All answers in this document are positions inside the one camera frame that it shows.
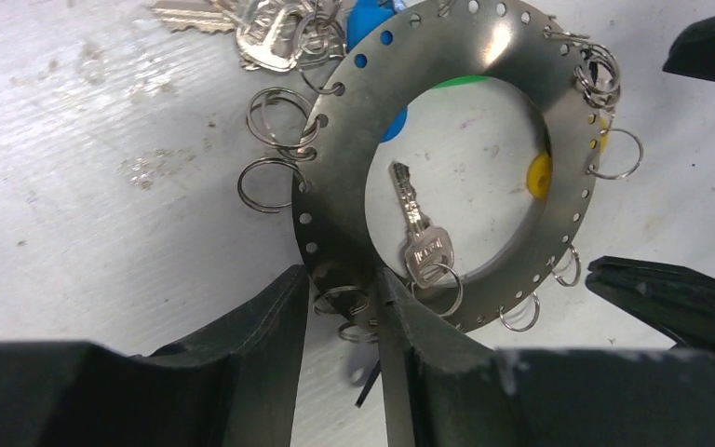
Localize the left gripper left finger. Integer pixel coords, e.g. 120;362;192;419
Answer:
0;265;309;446

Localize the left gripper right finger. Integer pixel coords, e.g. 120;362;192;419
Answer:
374;270;715;446

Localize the round steel key organizer disc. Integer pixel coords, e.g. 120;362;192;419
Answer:
236;0;645;345

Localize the bunch of silver keys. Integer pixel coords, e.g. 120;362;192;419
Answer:
150;1;346;73

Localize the silver key on disc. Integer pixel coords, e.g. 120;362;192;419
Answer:
389;161;453;288

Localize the yellow key tag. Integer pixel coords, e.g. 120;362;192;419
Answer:
526;117;610;200

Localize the green key tag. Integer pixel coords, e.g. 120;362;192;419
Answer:
432;75;489;89

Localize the blue key tag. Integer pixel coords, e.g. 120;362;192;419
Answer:
345;0;410;144

